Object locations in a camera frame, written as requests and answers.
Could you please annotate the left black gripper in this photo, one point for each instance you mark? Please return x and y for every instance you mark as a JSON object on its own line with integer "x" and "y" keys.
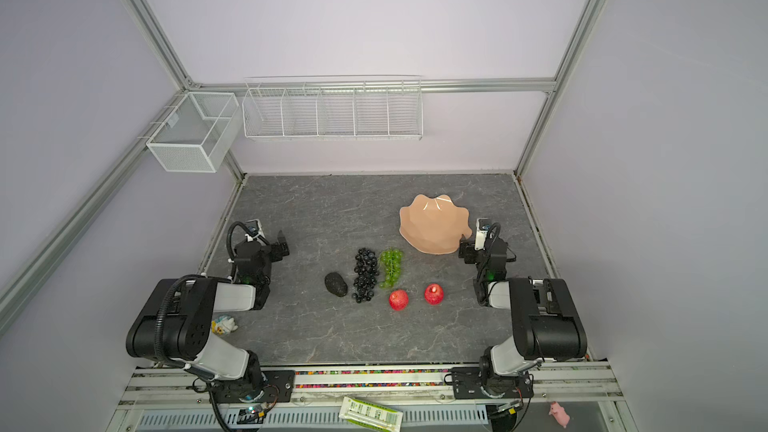
{"x": 279, "y": 248}

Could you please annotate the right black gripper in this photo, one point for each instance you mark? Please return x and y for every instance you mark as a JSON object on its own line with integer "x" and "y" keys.
{"x": 469, "y": 250}

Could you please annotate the dark avocado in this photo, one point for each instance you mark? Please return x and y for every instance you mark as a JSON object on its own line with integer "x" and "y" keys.
{"x": 336, "y": 284}

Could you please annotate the red apple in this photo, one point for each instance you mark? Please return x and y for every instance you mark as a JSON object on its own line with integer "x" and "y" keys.
{"x": 398, "y": 299}
{"x": 434, "y": 294}

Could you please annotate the black grape bunch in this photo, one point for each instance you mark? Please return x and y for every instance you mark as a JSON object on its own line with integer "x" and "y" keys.
{"x": 367, "y": 272}

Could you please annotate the green grape bunch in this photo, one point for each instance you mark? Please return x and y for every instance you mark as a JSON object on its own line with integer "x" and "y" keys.
{"x": 390, "y": 260}

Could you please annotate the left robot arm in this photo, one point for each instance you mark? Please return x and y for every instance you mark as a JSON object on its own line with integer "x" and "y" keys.
{"x": 174, "y": 327}

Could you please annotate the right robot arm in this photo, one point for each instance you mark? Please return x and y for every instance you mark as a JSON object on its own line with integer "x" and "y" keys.
{"x": 545, "y": 324}

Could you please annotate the pink wavy fruit bowl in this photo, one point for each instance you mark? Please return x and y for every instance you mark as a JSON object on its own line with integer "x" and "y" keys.
{"x": 434, "y": 226}

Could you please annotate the small white toy figure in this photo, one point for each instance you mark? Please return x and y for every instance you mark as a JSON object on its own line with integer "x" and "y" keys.
{"x": 224, "y": 325}

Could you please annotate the small white mesh basket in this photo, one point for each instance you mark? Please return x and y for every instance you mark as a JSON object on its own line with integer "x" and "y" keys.
{"x": 197, "y": 133}

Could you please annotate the pink pig toy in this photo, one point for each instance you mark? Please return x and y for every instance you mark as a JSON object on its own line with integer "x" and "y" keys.
{"x": 559, "y": 414}

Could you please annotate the green white packet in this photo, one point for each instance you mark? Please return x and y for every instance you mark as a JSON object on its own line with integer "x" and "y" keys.
{"x": 371, "y": 416}

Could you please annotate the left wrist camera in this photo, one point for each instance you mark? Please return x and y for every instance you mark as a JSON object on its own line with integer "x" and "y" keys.
{"x": 253, "y": 228}

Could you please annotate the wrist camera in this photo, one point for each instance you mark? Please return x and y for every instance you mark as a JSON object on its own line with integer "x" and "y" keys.
{"x": 253, "y": 228}
{"x": 482, "y": 228}

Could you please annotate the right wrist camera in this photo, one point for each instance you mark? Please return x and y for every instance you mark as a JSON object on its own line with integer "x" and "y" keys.
{"x": 482, "y": 228}

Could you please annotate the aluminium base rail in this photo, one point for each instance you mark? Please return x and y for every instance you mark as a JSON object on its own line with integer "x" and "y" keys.
{"x": 414, "y": 384}

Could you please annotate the long white wire basket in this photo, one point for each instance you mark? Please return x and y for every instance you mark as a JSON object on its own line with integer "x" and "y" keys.
{"x": 333, "y": 107}

